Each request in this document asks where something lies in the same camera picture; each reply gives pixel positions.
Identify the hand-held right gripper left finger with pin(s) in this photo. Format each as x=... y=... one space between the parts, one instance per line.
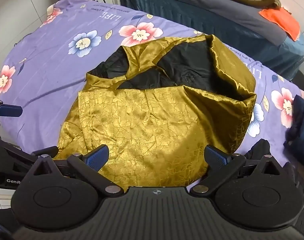
x=98 y=156

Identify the black cloth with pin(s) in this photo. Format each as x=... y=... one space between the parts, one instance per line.
x=260 y=150

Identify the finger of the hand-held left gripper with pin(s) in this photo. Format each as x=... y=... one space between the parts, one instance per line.
x=12 y=151
x=9 y=110

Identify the grey blanket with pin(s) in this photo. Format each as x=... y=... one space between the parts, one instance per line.
x=229 y=7

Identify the gold satin jacket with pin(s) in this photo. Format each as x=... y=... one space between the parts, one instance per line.
x=142 y=120

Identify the purple floral bedsheet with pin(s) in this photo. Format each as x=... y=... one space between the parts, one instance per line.
x=54 y=67

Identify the orange cloth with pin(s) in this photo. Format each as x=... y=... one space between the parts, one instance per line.
x=283 y=20

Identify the dark teal bed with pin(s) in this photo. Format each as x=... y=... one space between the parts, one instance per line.
x=191 y=17

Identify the navy blue clothes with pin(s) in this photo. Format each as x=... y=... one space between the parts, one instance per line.
x=302 y=130

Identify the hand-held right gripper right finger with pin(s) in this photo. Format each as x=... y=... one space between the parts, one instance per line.
x=214 y=156

